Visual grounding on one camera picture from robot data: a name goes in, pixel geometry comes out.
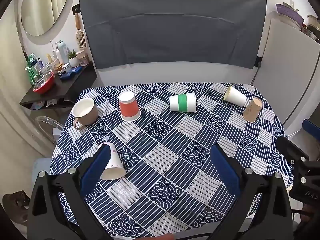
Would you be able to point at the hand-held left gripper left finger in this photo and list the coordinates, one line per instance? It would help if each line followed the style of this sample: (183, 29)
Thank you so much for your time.
(96, 170)

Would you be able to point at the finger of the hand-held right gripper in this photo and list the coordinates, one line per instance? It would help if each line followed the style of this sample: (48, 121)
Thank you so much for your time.
(290, 147)
(311, 128)

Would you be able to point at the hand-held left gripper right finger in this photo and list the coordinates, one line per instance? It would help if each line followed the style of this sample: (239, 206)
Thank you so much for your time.
(226, 170)

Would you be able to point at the white paper cup pink print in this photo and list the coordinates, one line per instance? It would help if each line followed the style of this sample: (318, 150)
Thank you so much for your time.
(113, 165)

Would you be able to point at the brown paper cup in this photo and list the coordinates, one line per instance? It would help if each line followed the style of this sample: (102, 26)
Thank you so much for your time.
(252, 110)

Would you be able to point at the red paper cup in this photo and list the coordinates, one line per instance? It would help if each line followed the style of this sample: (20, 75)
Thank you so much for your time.
(128, 107)

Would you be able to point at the plain white paper cup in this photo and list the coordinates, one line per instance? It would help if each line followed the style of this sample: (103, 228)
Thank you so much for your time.
(235, 95)

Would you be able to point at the white cup green band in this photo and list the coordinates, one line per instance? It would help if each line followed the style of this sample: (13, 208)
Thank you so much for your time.
(183, 102)

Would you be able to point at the white refrigerator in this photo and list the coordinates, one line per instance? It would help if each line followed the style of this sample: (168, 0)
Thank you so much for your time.
(285, 75)

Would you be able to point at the brown ceramic mug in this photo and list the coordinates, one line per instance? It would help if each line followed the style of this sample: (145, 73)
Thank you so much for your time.
(84, 111)

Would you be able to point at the blue white patterned tablecloth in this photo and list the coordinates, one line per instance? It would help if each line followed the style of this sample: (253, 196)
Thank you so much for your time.
(170, 140)

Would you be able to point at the clear plastic chair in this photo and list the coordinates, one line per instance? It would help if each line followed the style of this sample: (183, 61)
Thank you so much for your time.
(47, 127)

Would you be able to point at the brown stool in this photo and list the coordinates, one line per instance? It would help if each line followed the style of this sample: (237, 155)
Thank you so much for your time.
(15, 206)

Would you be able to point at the red bowl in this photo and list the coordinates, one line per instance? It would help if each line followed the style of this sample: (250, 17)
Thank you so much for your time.
(45, 85)

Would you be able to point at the blue packet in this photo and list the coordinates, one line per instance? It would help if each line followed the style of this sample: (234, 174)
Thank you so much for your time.
(71, 73)

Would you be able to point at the stacked bowls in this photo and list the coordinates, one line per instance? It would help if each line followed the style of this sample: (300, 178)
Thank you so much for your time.
(312, 23)

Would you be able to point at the small potted plant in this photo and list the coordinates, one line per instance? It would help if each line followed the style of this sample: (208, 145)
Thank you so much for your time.
(73, 58)

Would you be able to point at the pink jar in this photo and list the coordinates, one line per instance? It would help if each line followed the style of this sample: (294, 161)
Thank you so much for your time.
(83, 57)

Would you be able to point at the purple basket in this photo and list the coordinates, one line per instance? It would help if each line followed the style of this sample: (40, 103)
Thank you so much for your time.
(290, 13)

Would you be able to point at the green packet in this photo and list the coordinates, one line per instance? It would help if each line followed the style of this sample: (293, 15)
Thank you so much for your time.
(31, 68)

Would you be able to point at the white pump bottle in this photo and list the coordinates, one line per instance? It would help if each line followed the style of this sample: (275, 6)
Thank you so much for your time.
(61, 51)

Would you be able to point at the electric toothbrush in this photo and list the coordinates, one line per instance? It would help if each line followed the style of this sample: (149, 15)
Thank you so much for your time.
(51, 47)

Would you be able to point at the wooden hairbrush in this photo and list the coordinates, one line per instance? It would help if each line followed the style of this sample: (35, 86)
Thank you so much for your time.
(80, 38)

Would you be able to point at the grey cloth cover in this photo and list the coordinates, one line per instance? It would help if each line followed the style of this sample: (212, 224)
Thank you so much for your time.
(172, 25)

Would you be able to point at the black wall shelf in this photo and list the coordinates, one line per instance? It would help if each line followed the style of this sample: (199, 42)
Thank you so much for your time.
(62, 90)

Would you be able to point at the black wall switch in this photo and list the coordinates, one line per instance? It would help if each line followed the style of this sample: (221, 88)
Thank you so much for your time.
(75, 8)

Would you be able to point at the round wall mirror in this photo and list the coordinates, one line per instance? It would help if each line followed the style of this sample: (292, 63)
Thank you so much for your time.
(45, 5)

